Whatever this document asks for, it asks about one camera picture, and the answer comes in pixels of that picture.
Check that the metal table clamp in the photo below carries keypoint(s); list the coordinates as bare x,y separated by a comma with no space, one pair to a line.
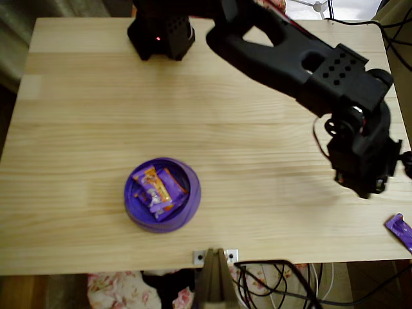
214,283

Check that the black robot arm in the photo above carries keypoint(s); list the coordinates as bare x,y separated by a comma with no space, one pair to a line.
273,61

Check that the black pole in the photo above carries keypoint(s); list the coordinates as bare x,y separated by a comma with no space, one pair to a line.
330,8

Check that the silver metal bracket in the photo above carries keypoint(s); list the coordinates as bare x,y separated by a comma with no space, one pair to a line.
198,257

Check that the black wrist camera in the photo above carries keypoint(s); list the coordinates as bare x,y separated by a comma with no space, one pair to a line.
407,164

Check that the purple bowl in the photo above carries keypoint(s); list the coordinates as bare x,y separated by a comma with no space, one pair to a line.
193,199

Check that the black fabric object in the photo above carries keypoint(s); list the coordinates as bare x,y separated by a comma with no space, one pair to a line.
167,286

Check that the white star base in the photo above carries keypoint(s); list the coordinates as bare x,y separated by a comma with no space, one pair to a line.
317,4

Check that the floral cushion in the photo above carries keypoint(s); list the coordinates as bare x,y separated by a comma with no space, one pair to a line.
112,289

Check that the purple orange wrapped candy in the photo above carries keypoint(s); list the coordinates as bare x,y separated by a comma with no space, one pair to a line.
154,183

